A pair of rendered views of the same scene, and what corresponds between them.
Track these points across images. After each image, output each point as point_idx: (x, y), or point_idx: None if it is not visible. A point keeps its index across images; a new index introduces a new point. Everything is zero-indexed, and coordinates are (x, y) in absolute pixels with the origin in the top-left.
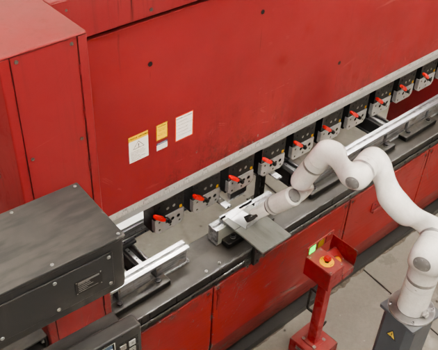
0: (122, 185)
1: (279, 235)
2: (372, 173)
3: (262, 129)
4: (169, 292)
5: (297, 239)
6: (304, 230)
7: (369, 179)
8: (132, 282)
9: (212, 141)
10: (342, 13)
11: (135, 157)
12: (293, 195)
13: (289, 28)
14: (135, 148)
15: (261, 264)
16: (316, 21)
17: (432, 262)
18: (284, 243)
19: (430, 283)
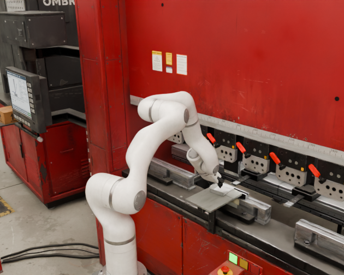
0: (149, 81)
1: (207, 205)
2: (148, 108)
3: (242, 115)
4: (159, 185)
5: (259, 264)
6: (267, 262)
7: (142, 109)
8: (155, 164)
9: (200, 93)
10: (334, 34)
11: (155, 67)
12: (193, 151)
13: (265, 23)
14: (155, 60)
15: (220, 244)
16: (297, 29)
17: (86, 184)
18: (244, 250)
19: (102, 229)
